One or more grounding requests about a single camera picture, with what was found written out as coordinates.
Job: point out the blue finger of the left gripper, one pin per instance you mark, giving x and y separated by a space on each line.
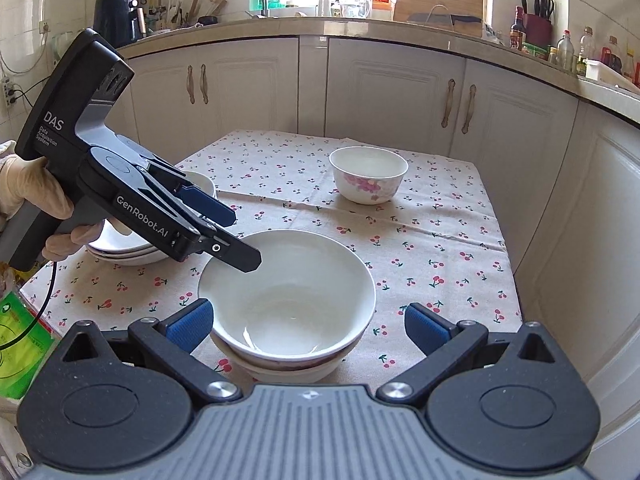
206 205
233 251

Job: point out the left gloved hand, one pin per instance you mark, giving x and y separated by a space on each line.
29 181

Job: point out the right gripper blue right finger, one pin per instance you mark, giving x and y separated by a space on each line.
448 349

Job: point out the wooden cutting board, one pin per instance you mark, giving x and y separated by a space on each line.
465 17

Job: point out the pink flower white bowl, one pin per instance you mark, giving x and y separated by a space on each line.
367 175

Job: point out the black air fryer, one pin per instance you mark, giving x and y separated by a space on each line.
119 22

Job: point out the green plastic bag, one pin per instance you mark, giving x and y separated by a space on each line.
21 361

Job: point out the dark sauce bottle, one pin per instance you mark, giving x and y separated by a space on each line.
517 35

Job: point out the cherry print tablecloth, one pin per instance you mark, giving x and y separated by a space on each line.
438 243

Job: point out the white kitchen cabinets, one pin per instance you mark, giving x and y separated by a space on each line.
561 174

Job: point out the clear oil bottle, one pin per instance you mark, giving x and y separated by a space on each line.
566 52

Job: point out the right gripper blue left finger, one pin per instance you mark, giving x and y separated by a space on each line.
167 345

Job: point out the red knife block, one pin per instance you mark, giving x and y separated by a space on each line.
537 22

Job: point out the large front fruit-pattern plate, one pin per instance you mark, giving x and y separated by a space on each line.
124 250

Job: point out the wall power strip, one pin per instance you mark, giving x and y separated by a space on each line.
8 91

